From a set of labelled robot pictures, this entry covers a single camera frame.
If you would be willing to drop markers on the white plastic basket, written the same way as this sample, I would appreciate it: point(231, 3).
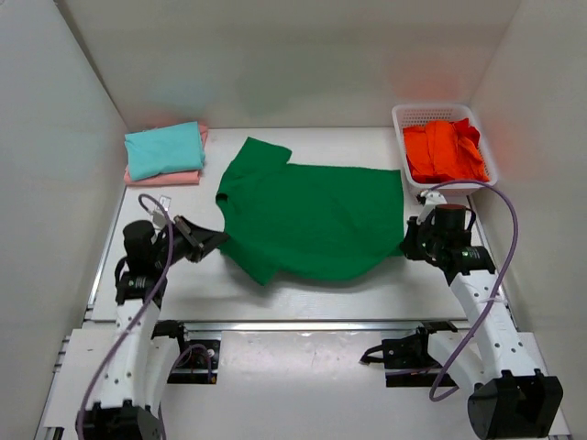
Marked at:
point(408, 115)

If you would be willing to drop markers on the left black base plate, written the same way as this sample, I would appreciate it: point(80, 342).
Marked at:
point(197, 364)

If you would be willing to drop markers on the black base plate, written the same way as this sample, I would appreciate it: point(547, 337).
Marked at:
point(197, 364)
point(408, 364)

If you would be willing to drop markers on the aluminium rail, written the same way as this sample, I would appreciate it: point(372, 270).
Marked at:
point(301, 326)

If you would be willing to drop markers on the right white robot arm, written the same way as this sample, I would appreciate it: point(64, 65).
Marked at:
point(509, 396)

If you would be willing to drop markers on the green t shirt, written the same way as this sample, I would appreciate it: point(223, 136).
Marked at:
point(316, 222)

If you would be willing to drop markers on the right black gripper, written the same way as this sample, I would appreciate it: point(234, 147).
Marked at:
point(414, 227)

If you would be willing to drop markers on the folded teal t shirt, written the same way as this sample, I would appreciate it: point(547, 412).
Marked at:
point(164, 150)

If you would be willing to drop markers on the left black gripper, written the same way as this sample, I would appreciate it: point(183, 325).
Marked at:
point(203, 240)

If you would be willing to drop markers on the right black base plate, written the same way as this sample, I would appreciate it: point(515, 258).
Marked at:
point(408, 364)

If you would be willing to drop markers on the folded pink t shirt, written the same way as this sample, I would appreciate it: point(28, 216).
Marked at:
point(179, 178)

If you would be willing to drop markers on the orange t shirt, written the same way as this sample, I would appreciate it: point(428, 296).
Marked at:
point(443, 151)

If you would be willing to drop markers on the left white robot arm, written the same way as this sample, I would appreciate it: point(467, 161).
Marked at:
point(123, 397)

